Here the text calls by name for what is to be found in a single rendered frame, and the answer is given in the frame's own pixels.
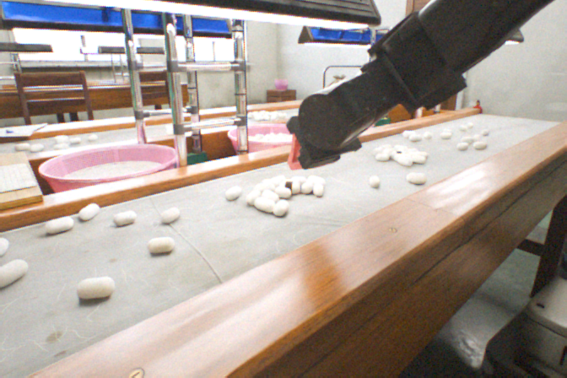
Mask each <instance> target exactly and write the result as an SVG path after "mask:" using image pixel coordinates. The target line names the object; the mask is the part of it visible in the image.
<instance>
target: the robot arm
mask: <svg viewBox="0 0 567 378"><path fill-rule="evenodd" d="M554 1H555V0H431V1H430V2H429V3H428V4H427V5H426V6H425V7H424V8H423V9H422V10H420V11H419V10H417V11H415V12H413V13H411V14H409V15H407V16H406V18H404V19H403V20H401V21H400V22H399V23H398V24H396V25H395V26H394V27H393V28H392V29H390V30H389V31H388V32H387V33H386V34H385V35H383V36H382V37H381V38H380V39H379V40H378V41H377V42H376V43H375V44H374V45H373V46H371V47H370V48H369V49H368V50H367V52H368V54H369V55H370V58H371V61H370V62H367V63H365V64H364V65H363V66H361V67H360V68H359V70H360V71H359V72H358V73H357V74H356V75H355V76H354V77H353V78H351V79H346V80H343V81H341V82H339V83H336V84H334V85H331V86H329V87H327V88H325V89H322V90H320V91H317V92H315V93H314V94H310V95H308V96H307V97H305V98H304V99H303V101H302V102H301V104H300V108H299V112H298V116H291V117H290V118H289V119H288V120H287V121H286V123H285V125H286V127H287V128H288V130H289V133H290V135H291V134H292V145H291V150H290V154H289V159H288V165H289V168H290V169H291V170H308V169H315V168H319V167H322V166H325V165H329V164H333V163H336V162H337V161H339V160H340V159H341V154H346V153H350V152H353V151H354V152H357V151H358V150H359V149H361V148H362V144H361V142H360V141H359V139H358V136H359V135H361V134H362V133H363V132H365V131H366V130H367V129H368V128H370V127H371V126H373V125H374V124H375V123H376V122H378V121H379V120H380V119H381V118H382V117H383V116H385V115H386V114H387V113H389V112H390V111H392V110H393V109H394V108H395V107H397V106H398V105H402V106H403V107H404V109H405V110H406V111H407V112H408V114H411V113H413V112H414V111H416V110H417V109H419V108H421V107H422V106H423V107H424V108H425V110H427V111H429V110H430V109H432V108H434V107H436V106H437V105H439V104H441V103H442V102H444V101H446V100H448V99H450V98H451V97H452V96H454V95H456V94H458V93H459V92H461V91H462V90H464V89H465V88H466V87H467V84H466V83H465V80H466V79H465V78H464V77H463V74H464V73H465V72H466V71H468V70H469V69H471V68H473V67H474V66H476V65H477V64H478V63H480V62H481V61H482V60H484V59H485V58H487V57H489V56H490V55H491V53H493V52H494V51H496V50H498V49H500V48H501V47H502V46H503V45H504V44H505V43H506V42H508V41H509V40H510V39H511V38H512V37H513V35H514V34H515V33H516V32H517V31H518V30H519V29H520V28H521V27H522V26H523V25H524V24H525V23H526V22H528V21H529V20H530V19H531V18H532V17H533V16H535V15H536V14H537V13H539V12H540V11H541V10H543V9H544V8H546V7H547V6H548V5H549V4H550V3H552V2H554Z"/></svg>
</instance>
